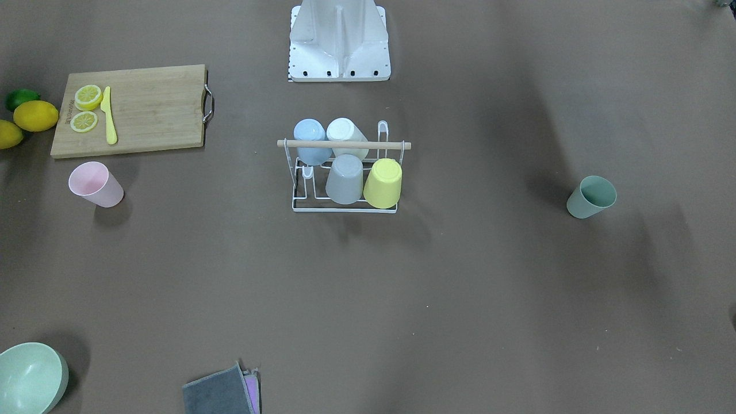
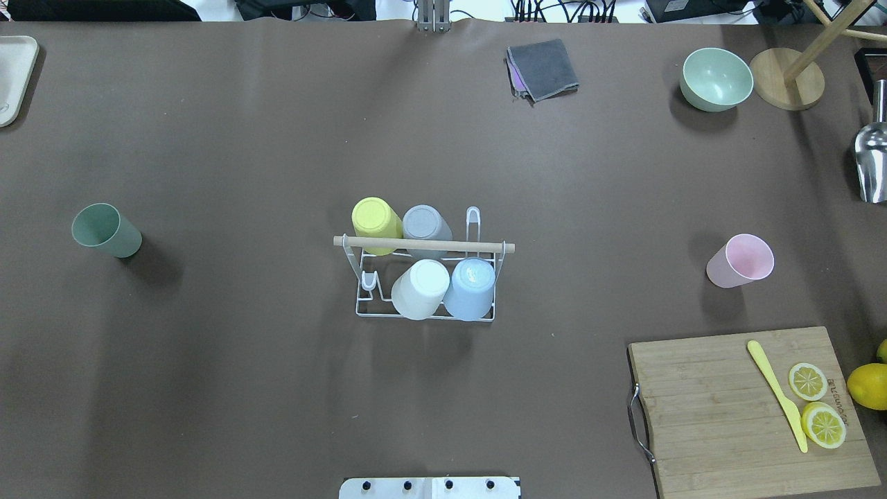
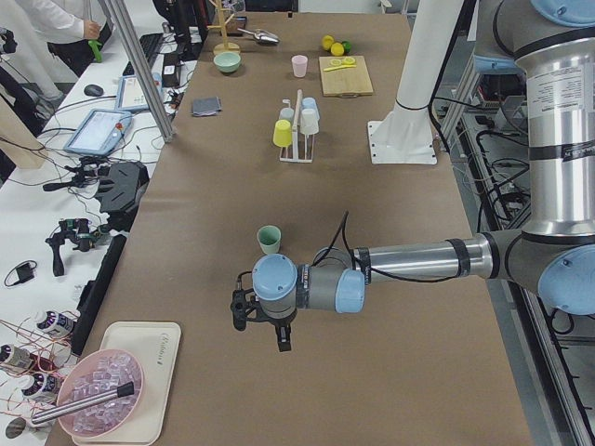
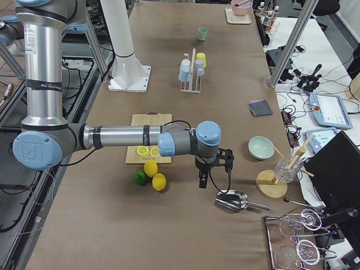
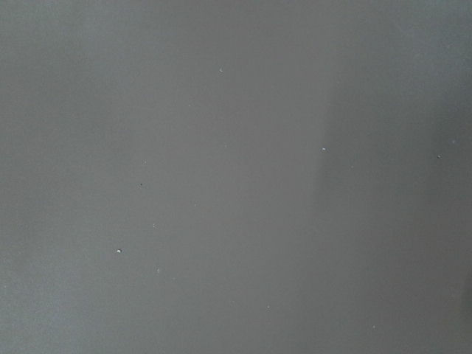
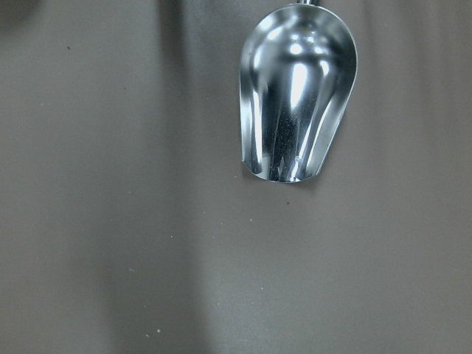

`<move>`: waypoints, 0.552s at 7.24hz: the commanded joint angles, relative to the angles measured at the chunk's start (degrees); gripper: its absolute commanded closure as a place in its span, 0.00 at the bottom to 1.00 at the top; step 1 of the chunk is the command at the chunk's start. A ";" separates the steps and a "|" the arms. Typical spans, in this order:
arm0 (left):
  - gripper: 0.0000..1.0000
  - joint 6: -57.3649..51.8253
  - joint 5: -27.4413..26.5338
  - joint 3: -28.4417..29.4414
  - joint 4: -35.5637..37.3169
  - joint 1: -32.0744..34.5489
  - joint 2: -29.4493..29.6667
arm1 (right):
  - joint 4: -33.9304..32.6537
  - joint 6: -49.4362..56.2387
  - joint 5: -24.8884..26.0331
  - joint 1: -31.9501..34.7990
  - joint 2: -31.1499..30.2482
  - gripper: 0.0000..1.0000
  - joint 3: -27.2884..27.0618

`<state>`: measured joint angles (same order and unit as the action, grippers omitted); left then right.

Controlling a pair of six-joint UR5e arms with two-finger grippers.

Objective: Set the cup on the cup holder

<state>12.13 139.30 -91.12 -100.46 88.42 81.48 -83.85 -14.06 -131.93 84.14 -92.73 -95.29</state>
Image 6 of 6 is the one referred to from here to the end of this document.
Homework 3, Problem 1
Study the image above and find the metal scoop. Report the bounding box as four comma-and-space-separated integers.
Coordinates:
239, 1, 358, 184

